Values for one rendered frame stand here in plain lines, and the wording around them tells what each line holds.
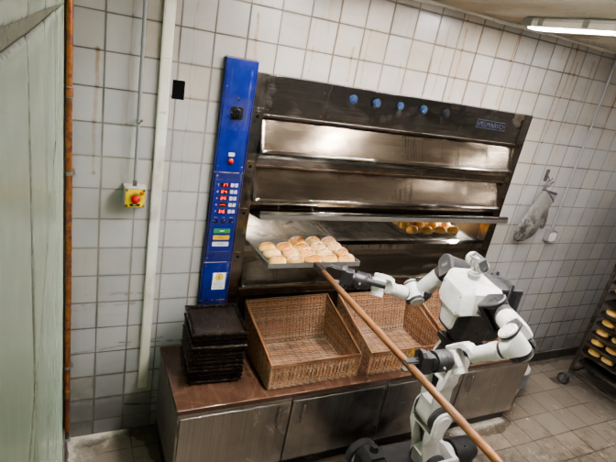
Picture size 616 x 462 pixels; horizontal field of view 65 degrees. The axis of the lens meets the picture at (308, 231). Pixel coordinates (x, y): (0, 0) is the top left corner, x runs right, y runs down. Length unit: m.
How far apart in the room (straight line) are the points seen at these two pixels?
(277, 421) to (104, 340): 1.01
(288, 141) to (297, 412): 1.44
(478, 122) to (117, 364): 2.57
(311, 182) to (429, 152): 0.80
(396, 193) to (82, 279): 1.82
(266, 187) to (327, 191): 0.38
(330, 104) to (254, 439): 1.82
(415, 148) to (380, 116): 0.33
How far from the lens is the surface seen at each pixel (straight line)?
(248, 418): 2.68
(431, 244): 3.40
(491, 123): 3.40
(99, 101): 2.38
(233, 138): 2.48
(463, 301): 2.31
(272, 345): 2.97
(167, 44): 2.36
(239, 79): 2.43
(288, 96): 2.58
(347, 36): 2.67
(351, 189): 2.87
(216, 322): 2.58
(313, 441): 3.01
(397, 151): 2.96
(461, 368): 2.11
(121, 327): 2.82
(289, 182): 2.69
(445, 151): 3.20
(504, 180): 3.62
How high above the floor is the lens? 2.26
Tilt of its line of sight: 20 degrees down
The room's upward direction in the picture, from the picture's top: 11 degrees clockwise
